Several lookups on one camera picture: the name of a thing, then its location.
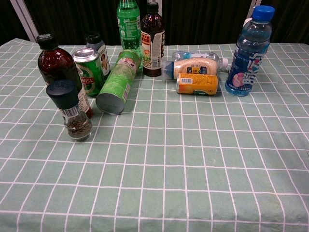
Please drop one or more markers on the green checked tablecloth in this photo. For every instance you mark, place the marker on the green checked tablecloth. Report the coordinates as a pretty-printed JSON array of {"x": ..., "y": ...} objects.
[{"x": 169, "y": 157}]

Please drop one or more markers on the green chips tube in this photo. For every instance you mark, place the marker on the green chips tube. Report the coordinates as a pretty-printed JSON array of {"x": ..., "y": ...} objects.
[{"x": 116, "y": 84}]

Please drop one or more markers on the orange drink can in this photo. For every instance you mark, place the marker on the orange drink can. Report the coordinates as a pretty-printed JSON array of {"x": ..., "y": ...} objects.
[{"x": 196, "y": 83}]

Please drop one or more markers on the white sauce squeeze bottle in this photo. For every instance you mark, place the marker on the white sauce squeeze bottle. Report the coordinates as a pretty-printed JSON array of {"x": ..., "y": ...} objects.
[{"x": 188, "y": 67}]

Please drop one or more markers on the brown tea bottle red label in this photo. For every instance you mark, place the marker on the brown tea bottle red label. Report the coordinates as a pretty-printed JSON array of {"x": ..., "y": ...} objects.
[{"x": 152, "y": 46}]

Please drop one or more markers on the clear plastic water bottle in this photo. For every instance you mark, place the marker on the clear plastic water bottle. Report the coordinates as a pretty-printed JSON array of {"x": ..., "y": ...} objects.
[{"x": 193, "y": 55}]

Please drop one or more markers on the green beer can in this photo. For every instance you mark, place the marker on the green beer can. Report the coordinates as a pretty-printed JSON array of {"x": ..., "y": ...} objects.
[{"x": 90, "y": 72}]

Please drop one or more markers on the glass pepper grinder black cap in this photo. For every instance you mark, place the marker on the glass pepper grinder black cap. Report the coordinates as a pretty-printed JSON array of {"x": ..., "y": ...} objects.
[{"x": 72, "y": 113}]

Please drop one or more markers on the grey bottle black cap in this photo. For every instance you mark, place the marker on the grey bottle black cap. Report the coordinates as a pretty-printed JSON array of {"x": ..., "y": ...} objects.
[{"x": 100, "y": 52}]

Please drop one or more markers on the green soda bottle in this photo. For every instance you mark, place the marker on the green soda bottle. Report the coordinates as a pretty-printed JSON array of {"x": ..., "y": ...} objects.
[{"x": 129, "y": 29}]

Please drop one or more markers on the black curtain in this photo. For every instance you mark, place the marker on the black curtain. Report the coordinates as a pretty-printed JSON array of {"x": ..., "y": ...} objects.
[{"x": 198, "y": 21}]

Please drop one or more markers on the dark brown bottle black cap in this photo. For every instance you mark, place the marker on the dark brown bottle black cap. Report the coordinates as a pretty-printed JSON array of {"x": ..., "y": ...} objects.
[{"x": 58, "y": 65}]

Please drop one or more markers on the blue sports drink bottle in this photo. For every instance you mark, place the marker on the blue sports drink bottle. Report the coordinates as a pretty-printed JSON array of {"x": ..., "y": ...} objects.
[{"x": 248, "y": 55}]

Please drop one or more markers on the white metal frame post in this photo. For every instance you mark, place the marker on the white metal frame post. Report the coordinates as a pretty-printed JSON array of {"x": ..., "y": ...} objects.
[
  {"x": 254, "y": 8},
  {"x": 23, "y": 19}
]

